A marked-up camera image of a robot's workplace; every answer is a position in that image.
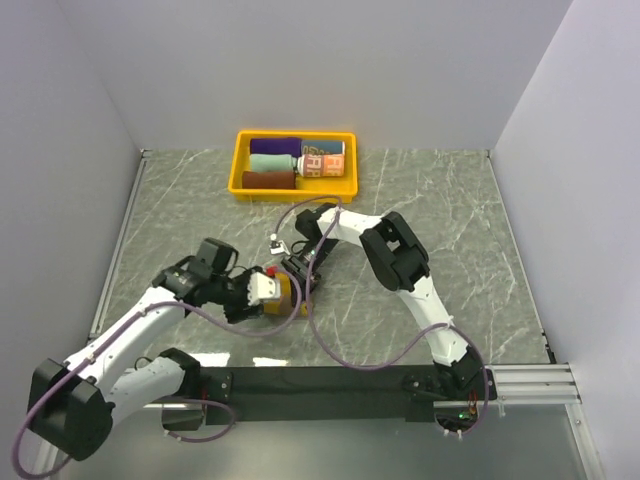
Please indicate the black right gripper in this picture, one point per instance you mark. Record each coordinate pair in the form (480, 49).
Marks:
(302, 281)

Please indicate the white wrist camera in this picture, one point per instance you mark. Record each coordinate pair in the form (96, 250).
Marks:
(262, 289)
(277, 246)

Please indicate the blue lettered rolled towel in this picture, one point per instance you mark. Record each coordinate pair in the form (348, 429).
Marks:
(322, 147)

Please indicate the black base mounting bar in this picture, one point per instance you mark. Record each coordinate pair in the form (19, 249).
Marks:
(408, 392)

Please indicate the mint green rolled towel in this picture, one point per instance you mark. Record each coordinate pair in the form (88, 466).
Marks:
(266, 163)

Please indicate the yellow brown towel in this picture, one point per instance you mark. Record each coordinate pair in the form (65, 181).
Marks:
(281, 307)

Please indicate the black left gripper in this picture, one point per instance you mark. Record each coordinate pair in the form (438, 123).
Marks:
(243, 310)

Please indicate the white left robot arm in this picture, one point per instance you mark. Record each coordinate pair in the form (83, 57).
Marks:
(75, 404)

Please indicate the striped rabbit print towel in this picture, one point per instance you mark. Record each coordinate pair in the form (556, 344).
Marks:
(321, 165)

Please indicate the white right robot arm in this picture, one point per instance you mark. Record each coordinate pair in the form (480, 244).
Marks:
(400, 263)

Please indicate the brown rolled towel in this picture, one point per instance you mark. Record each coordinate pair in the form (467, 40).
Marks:
(282, 180)

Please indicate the purple rolled towel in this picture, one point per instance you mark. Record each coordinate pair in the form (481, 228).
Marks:
(276, 146)

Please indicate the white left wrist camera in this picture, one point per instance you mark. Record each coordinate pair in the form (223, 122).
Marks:
(262, 289)

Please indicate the aluminium frame rail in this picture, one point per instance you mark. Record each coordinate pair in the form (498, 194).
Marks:
(534, 384)

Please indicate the yellow plastic tray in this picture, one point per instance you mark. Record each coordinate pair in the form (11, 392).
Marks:
(346, 187)

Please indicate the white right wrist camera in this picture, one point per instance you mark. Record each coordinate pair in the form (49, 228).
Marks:
(277, 246)

